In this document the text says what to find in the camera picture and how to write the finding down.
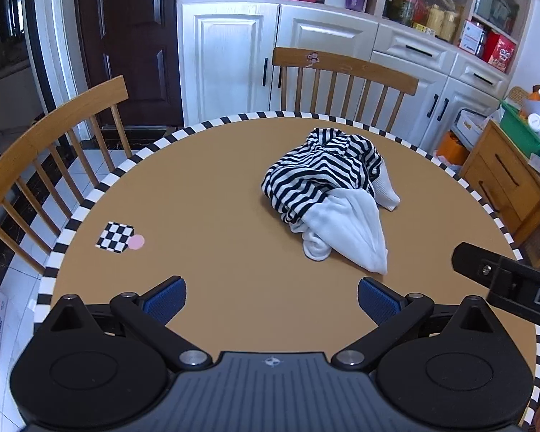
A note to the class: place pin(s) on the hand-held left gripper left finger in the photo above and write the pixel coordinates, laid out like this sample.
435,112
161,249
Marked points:
166,299

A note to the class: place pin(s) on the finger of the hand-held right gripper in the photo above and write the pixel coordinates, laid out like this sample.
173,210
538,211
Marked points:
472,261

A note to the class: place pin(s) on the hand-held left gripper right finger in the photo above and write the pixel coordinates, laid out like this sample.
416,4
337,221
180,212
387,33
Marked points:
378,299

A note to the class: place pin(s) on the black white striped sweater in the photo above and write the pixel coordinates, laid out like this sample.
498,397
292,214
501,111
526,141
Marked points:
315,180

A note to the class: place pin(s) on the pink round sticker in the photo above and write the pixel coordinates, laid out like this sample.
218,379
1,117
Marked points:
137,242

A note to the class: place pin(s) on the checkered marker sticker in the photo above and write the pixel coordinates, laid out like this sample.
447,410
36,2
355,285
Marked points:
113,236

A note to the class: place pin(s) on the wooden sideboard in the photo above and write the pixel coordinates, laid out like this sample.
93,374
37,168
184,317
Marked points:
499,166

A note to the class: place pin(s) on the orange bag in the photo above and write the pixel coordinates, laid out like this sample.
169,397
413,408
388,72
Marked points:
452,148

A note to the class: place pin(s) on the white cardboard carton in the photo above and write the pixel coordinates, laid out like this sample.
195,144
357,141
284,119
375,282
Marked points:
470,128

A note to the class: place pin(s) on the green plastic basket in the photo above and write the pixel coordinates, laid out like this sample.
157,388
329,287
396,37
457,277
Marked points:
517,130

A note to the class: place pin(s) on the white plastic bottle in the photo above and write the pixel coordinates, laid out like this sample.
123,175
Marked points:
534,123

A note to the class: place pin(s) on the orange pouch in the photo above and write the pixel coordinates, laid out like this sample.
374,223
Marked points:
537,92

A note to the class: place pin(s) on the red snack box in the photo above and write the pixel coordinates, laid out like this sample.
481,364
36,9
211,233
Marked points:
499,51

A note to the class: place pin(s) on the small white printed box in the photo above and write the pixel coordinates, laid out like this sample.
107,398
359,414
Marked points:
471,36

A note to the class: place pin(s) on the wooden chair with sticker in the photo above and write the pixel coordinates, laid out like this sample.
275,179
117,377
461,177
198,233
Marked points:
342,65

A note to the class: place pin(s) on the dark wooden door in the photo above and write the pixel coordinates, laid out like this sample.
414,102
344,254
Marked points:
130,54

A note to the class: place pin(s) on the white cabinet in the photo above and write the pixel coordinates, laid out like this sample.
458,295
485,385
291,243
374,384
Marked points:
225,54

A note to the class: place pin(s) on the row of glass jars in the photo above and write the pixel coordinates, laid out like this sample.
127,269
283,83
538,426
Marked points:
414,4

